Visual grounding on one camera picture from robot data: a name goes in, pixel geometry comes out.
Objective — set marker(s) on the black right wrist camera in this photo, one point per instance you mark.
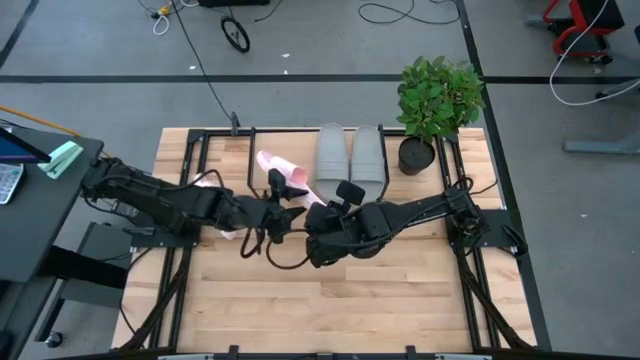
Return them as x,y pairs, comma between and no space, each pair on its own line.
351,192

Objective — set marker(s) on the black desk caster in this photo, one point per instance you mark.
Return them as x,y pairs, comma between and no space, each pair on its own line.
53,340

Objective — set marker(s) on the black office desk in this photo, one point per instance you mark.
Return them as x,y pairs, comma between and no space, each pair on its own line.
40,225

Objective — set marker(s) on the mint green stapler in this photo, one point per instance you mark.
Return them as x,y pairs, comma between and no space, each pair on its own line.
60,159

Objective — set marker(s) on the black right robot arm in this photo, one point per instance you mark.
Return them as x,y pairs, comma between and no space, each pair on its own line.
415,210

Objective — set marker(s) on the orange rod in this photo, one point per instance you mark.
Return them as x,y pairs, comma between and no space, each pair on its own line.
35,119

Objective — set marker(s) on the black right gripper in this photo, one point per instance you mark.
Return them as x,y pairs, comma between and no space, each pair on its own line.
345,230

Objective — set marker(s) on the green potted plant black pot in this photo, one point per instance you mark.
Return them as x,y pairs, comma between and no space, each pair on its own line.
440,100

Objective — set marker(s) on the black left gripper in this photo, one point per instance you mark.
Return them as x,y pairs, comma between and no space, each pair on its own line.
270,220

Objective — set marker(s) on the laptop with blue screen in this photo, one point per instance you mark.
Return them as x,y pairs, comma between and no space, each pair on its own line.
15,150

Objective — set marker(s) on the pink rubber slide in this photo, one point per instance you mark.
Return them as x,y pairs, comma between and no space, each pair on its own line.
204,181
290,170

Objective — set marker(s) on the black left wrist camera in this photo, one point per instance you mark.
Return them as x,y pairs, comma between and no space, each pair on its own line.
276,182

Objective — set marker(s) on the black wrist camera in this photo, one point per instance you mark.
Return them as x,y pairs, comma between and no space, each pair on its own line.
351,192
276,182

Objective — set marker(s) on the red and black cart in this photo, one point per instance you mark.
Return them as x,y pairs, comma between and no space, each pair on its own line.
579,20

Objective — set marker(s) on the wooden shelf black metal frame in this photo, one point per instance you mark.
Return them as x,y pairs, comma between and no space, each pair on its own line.
295,142

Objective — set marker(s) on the black aluminium rig frame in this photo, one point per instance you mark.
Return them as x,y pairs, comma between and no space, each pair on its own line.
203,150

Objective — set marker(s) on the grey table foot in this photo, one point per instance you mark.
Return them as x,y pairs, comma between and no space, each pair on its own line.
622,89
600,146

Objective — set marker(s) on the grey rubber slide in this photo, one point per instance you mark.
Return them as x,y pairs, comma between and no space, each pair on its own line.
368,160
331,160

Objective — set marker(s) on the white calculator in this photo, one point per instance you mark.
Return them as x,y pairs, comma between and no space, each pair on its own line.
10,182

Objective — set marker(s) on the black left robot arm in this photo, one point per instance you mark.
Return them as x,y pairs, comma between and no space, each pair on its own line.
165,200

